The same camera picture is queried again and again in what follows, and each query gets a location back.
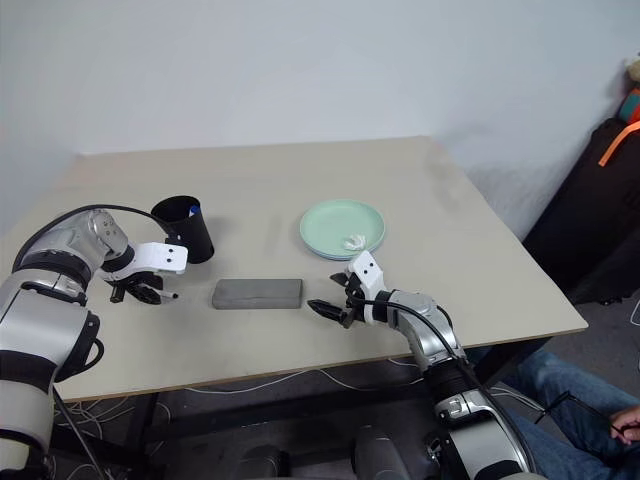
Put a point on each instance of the black cup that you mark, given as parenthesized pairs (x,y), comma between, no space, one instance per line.
(192,240)

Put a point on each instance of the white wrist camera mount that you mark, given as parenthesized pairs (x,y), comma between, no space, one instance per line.
(369,272)
(160,257)

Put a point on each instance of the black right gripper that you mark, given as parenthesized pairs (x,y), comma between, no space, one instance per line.
(356,310)

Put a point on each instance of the light blue plate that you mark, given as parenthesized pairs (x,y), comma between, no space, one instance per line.
(332,257)

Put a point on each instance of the colourful plush toy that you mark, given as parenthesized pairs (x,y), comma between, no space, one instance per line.
(634,85)

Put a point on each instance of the black bag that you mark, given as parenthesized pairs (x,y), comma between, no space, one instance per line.
(585,225)

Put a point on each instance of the person's bare hand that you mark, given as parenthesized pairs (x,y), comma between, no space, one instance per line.
(631,425)

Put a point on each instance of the white crumpled paper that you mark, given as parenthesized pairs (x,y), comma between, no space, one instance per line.
(355,242)

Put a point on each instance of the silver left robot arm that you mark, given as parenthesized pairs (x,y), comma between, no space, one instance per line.
(45,320)

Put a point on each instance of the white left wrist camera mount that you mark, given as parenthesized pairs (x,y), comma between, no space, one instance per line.
(160,257)

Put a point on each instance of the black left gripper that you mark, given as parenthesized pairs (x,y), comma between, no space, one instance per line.
(142,280)

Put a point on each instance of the dark rounded shape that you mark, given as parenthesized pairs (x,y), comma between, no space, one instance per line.
(380,455)

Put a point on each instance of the marker with blue cap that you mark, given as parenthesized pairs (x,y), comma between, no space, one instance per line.
(193,211)

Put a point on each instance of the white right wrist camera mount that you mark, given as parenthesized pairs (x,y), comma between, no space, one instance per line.
(369,272)

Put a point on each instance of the person's leg in blue jeans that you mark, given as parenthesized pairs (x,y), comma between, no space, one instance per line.
(565,400)

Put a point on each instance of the light green plate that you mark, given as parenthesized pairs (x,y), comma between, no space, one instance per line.
(335,222)

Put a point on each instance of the grey glasses case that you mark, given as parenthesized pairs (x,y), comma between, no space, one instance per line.
(257,294)

